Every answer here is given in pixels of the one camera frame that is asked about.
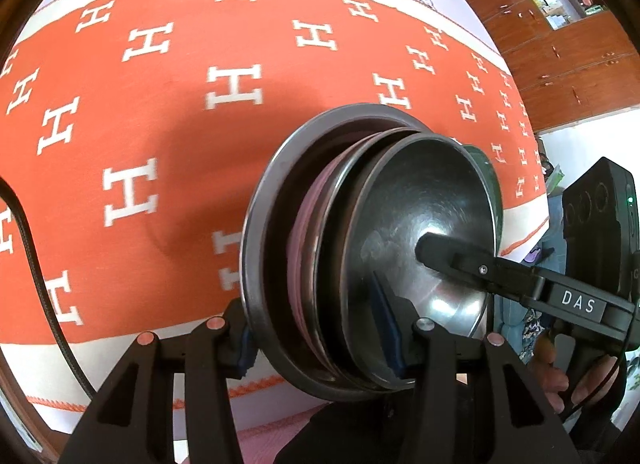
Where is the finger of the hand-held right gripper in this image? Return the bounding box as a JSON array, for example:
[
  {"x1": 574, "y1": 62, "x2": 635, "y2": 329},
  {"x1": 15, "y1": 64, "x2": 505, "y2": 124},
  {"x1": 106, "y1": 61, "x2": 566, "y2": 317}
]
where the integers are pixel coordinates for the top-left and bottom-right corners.
[{"x1": 416, "y1": 233, "x2": 609, "y2": 326}]

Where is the person's right hand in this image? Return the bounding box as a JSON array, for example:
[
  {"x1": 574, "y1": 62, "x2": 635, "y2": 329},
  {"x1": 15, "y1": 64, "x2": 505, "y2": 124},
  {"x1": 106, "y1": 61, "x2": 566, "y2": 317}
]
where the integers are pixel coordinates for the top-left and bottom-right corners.
[{"x1": 530, "y1": 339, "x2": 627, "y2": 426}]

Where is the tall wooden cabinet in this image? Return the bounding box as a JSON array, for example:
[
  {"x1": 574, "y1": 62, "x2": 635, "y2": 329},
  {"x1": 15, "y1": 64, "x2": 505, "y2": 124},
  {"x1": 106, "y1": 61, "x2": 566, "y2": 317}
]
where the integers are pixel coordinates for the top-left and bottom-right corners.
[{"x1": 447, "y1": 0, "x2": 640, "y2": 135}]

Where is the black cable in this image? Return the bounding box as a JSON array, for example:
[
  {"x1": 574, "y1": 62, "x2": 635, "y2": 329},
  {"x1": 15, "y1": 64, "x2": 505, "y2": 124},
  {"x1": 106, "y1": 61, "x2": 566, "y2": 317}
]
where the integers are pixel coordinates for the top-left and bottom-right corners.
[{"x1": 0, "y1": 177, "x2": 98, "y2": 400}]

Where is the pink rimmed steel bowl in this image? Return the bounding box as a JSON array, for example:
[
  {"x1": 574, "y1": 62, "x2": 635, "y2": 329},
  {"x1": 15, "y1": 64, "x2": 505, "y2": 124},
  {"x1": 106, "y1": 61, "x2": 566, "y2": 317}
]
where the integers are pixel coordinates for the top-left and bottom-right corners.
[{"x1": 285, "y1": 131, "x2": 416, "y2": 385}]

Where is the orange printed tablecloth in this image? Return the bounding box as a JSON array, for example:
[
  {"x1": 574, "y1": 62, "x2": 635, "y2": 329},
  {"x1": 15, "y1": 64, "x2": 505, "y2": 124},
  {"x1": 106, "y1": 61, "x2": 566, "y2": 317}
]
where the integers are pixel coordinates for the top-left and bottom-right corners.
[{"x1": 0, "y1": 0, "x2": 551, "y2": 435}]

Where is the floral patterned clothing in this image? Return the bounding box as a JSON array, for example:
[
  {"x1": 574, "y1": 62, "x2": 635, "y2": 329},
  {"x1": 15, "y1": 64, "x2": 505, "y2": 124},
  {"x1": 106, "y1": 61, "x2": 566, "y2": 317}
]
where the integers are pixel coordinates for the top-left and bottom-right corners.
[{"x1": 502, "y1": 224, "x2": 566, "y2": 365}]

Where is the round steel bowl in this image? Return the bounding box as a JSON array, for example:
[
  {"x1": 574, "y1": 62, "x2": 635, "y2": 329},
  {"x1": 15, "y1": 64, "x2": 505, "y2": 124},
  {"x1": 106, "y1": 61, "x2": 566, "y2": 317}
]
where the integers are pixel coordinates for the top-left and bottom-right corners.
[{"x1": 310, "y1": 127, "x2": 501, "y2": 390}]

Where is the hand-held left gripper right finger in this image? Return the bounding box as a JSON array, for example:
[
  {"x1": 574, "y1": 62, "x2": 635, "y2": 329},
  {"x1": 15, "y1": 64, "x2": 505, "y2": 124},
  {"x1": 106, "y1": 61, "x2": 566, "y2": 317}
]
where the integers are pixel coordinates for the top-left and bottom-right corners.
[{"x1": 372, "y1": 278, "x2": 576, "y2": 464}]

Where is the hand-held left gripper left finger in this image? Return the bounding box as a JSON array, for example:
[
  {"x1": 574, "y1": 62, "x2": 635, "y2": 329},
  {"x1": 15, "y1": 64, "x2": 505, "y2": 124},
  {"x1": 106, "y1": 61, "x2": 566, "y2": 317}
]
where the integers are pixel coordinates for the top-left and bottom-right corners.
[{"x1": 60, "y1": 301, "x2": 256, "y2": 464}]

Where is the wide steel bowl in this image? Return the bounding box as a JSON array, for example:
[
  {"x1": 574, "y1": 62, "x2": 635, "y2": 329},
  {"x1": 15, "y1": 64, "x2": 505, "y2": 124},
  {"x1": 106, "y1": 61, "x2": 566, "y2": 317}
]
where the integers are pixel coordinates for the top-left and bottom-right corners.
[{"x1": 240, "y1": 103, "x2": 501, "y2": 402}]

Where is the small steel bowl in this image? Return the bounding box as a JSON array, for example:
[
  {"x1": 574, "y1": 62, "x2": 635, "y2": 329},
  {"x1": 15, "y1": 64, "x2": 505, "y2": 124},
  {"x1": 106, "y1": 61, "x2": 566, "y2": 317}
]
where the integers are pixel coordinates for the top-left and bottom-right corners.
[{"x1": 345, "y1": 133, "x2": 498, "y2": 380}]

